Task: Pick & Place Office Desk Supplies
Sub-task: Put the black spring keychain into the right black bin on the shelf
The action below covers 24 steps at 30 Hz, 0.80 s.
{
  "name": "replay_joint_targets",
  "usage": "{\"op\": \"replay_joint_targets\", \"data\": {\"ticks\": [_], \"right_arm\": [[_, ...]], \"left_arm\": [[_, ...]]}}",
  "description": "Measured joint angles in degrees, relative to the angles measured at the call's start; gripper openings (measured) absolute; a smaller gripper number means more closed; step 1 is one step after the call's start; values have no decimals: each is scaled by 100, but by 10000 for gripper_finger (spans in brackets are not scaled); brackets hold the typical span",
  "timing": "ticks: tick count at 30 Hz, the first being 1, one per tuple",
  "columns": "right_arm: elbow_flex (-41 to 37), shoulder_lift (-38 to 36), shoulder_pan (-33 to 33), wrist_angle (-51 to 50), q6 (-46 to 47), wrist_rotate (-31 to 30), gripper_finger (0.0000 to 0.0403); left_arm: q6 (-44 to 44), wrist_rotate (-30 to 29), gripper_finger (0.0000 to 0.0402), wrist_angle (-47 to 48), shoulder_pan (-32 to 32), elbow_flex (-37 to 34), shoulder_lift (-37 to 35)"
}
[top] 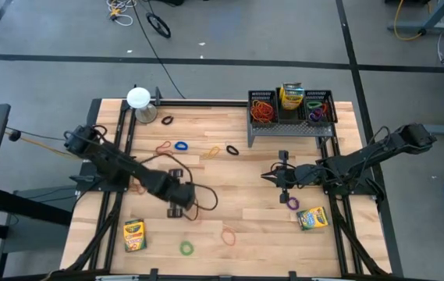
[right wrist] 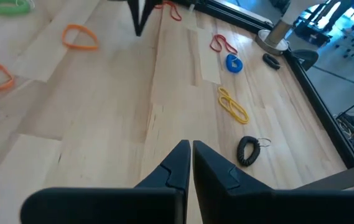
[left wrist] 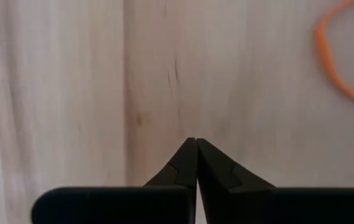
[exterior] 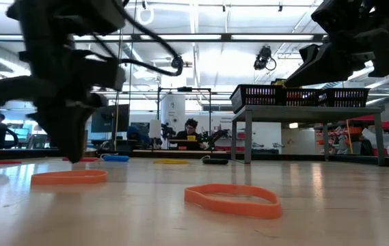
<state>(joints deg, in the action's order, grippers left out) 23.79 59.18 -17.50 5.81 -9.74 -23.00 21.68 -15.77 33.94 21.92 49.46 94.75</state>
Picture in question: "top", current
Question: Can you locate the yellow green markers box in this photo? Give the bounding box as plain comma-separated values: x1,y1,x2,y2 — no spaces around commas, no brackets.
297,206,329,232

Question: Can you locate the grey desk leg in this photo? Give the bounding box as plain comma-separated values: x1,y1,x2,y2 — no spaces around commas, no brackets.
386,0,444,36

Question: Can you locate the large red rubber band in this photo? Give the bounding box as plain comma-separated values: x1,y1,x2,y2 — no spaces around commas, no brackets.
250,100,276,123

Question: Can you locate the black coiled cable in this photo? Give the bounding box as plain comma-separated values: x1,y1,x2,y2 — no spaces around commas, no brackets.
145,12,172,39

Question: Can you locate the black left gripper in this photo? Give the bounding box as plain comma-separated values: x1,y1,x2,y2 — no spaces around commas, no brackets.
149,169,196,219

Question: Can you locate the yellow rubber band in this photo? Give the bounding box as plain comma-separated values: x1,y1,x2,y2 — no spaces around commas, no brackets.
201,146,222,159

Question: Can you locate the white cable bundle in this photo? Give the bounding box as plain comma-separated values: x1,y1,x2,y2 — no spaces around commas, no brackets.
106,0,135,27

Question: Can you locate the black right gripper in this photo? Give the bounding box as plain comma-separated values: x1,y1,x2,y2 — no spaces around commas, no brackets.
261,150,326,204

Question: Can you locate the yellow floor cable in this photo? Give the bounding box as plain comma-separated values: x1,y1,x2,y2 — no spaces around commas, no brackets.
392,0,425,42

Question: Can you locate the grey perforated metal shelf riser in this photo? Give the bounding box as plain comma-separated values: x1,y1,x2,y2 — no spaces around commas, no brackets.
247,90,334,148

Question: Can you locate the white mushroom table lamp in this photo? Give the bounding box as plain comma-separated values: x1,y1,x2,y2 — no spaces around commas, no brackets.
126,86,158,125

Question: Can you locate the black floor cable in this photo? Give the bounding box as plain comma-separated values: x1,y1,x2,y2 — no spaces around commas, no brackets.
131,0,186,100

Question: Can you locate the black desk frame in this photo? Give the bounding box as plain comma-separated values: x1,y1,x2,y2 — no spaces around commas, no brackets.
0,187,73,281

